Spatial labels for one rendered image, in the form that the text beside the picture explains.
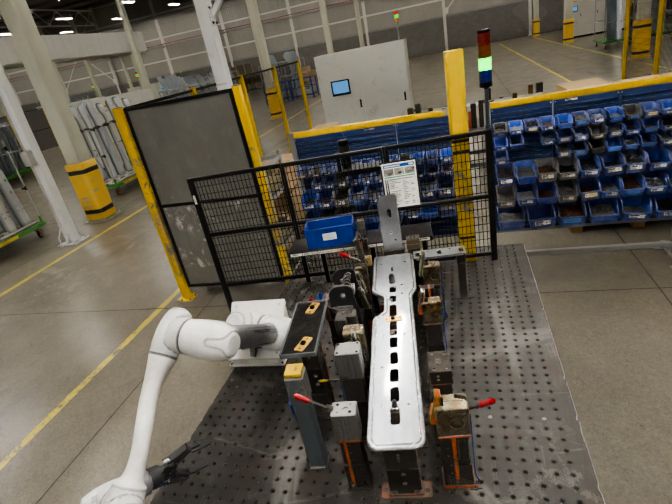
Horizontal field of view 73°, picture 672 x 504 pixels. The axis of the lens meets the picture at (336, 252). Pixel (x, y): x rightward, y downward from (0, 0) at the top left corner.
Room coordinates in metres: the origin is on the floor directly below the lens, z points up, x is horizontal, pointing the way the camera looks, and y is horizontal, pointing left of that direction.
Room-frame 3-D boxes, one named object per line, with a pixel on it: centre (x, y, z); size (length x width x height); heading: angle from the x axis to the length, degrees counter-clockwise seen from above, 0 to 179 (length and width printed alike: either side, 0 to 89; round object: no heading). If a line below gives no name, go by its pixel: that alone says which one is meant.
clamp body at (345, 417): (1.18, 0.08, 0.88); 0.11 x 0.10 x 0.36; 79
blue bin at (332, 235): (2.68, 0.01, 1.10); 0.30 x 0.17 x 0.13; 82
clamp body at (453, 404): (1.12, -0.26, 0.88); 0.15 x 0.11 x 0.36; 79
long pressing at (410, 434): (1.71, -0.19, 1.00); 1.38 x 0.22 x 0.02; 169
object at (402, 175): (2.71, -0.48, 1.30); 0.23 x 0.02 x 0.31; 79
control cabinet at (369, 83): (8.79, -1.14, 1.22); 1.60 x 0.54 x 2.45; 72
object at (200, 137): (4.22, 1.07, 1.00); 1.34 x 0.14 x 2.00; 72
